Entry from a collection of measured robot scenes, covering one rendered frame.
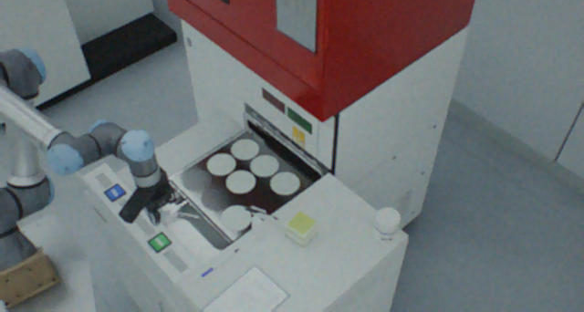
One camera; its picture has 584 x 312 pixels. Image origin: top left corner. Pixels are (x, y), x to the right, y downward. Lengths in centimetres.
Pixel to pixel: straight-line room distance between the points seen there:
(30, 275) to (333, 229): 93
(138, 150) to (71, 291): 67
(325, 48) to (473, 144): 206
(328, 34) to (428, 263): 167
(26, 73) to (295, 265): 94
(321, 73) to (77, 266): 102
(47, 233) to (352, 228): 103
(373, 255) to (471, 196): 153
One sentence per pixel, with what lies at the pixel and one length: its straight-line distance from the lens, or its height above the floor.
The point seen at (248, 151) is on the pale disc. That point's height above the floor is 90.
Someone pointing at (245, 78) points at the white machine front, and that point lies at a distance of 209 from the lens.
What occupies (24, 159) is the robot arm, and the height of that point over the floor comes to 117.
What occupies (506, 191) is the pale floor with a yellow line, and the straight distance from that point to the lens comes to 334.
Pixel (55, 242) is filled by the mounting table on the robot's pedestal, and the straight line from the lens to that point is 213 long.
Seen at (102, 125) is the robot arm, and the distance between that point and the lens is 159.
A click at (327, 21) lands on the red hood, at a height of 159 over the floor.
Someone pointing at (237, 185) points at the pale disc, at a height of 90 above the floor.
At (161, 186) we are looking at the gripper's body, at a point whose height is 121.
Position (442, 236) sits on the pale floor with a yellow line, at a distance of 306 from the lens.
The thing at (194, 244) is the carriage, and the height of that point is 88.
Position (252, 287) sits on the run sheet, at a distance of 172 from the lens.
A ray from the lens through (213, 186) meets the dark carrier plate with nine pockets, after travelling 203.
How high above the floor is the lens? 247
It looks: 47 degrees down
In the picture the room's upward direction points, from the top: 1 degrees counter-clockwise
